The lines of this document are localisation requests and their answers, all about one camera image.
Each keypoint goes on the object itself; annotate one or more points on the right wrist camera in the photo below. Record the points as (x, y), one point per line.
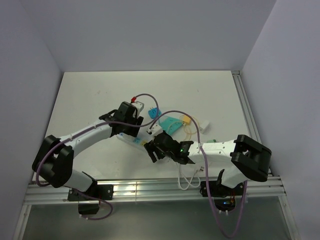
(154, 130)

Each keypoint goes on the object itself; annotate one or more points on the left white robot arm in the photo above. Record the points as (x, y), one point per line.
(54, 160)

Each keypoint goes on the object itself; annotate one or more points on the white charger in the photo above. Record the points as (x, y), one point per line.
(204, 126)

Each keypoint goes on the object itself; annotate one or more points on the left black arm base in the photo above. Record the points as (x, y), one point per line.
(91, 201)

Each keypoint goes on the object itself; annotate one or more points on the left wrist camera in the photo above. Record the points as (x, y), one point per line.
(138, 105)

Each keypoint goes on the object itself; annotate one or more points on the white colourful power strip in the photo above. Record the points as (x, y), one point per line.
(137, 142)

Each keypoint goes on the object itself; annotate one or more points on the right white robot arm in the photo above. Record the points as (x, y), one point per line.
(207, 153)

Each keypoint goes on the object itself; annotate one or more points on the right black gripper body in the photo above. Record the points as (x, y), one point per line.
(165, 153)

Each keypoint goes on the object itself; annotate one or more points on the teal triangular socket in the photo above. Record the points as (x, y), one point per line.
(170, 124)

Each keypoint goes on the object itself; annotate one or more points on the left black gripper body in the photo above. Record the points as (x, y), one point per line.
(135, 120)

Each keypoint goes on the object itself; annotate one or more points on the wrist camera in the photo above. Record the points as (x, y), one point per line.
(154, 130)
(138, 105)

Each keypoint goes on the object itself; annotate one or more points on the yellow charger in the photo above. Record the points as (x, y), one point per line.
(185, 119)

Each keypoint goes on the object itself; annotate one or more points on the blue plug adapter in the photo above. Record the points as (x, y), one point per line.
(153, 112)

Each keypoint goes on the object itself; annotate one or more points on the green charger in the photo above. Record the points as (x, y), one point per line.
(212, 141)

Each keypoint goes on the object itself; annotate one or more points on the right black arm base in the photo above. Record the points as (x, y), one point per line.
(224, 197)

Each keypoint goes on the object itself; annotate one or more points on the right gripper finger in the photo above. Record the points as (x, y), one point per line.
(154, 155)
(149, 147)

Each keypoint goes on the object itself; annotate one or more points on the aluminium front rail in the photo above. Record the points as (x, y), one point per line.
(147, 191)

